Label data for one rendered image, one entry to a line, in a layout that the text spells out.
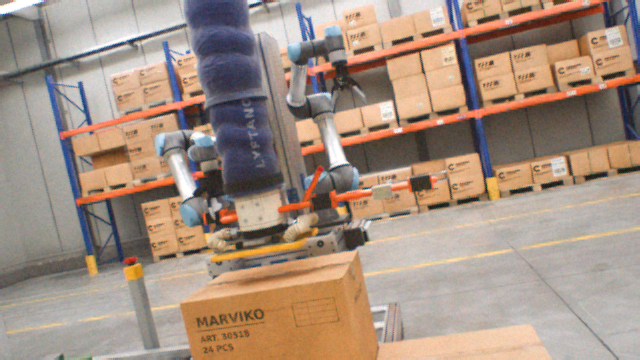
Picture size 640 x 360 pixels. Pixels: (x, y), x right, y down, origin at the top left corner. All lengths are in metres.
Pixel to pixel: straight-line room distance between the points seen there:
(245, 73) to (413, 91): 7.29
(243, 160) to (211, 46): 0.41
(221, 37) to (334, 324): 1.05
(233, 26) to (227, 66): 0.15
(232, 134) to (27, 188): 12.17
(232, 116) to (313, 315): 0.74
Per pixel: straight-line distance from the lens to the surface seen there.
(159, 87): 10.12
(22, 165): 13.80
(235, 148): 1.75
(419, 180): 1.69
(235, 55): 1.78
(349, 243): 2.44
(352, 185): 2.35
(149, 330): 2.77
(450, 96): 8.95
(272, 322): 1.71
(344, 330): 1.66
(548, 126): 10.53
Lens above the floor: 1.33
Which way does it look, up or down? 3 degrees down
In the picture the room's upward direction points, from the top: 12 degrees counter-clockwise
